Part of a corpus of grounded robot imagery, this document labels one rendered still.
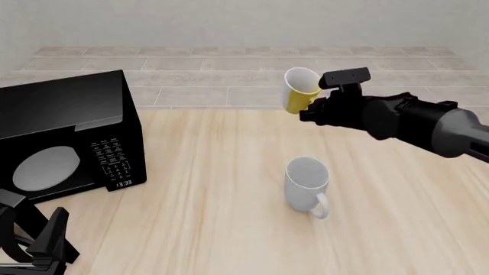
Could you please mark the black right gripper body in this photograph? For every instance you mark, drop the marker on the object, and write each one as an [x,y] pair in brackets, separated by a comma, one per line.
[344,111]

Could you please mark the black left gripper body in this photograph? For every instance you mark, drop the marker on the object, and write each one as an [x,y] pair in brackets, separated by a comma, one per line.
[30,266]

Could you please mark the black microwave oven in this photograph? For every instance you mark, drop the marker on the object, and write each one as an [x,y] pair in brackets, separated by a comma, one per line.
[57,114]

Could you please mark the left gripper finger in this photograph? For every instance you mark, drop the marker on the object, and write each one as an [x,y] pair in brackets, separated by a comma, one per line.
[51,237]
[11,246]

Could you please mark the yellow and white mug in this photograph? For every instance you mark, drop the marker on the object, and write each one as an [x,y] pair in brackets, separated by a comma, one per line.
[298,100]

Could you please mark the grey round microwave turntable plate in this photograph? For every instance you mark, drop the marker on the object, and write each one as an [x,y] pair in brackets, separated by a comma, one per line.
[46,169]

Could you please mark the right gripper plate on stalk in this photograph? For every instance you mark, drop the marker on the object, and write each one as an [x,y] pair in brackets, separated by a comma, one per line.
[344,78]

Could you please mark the gripper plate on stalk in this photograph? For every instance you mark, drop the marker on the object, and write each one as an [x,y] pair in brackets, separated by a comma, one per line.
[344,78]
[9,197]

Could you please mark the left gripper plate on stalk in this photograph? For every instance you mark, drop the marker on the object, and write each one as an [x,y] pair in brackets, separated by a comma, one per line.
[9,197]

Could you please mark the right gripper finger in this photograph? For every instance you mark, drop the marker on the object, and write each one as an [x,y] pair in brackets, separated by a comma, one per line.
[308,116]
[318,103]

